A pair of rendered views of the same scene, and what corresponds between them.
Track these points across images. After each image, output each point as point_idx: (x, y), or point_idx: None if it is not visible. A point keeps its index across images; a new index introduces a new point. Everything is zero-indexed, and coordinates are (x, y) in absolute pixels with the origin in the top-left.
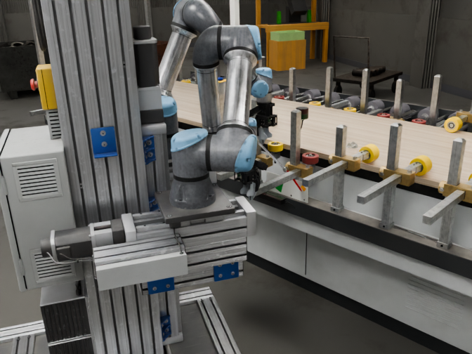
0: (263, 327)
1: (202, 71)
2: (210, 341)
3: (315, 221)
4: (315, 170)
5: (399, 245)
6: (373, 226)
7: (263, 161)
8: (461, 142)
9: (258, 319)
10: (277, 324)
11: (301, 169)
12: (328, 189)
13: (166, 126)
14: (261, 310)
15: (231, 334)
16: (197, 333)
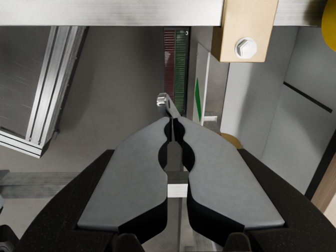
0: (142, 50)
1: None
2: (39, 74)
3: (180, 158)
4: (320, 131)
5: (177, 251)
6: (181, 243)
7: (217, 36)
8: None
9: (147, 38)
10: (156, 57)
11: None
12: (283, 142)
13: None
14: (161, 28)
15: (59, 87)
16: (33, 53)
